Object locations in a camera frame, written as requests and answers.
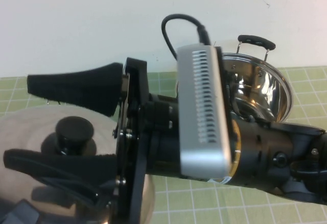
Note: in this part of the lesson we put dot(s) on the green checkered tablecloth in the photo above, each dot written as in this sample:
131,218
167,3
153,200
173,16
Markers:
178,203

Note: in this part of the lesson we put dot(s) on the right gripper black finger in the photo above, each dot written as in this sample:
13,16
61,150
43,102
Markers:
64,170

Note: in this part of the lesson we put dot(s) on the steel pot lid black knob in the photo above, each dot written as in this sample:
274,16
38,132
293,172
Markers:
20,137

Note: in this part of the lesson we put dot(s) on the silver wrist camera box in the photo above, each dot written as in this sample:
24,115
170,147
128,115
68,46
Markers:
204,106

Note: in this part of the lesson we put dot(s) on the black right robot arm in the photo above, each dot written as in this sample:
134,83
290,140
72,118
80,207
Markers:
255,152

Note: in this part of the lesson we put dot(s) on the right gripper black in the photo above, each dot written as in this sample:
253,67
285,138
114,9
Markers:
138,132

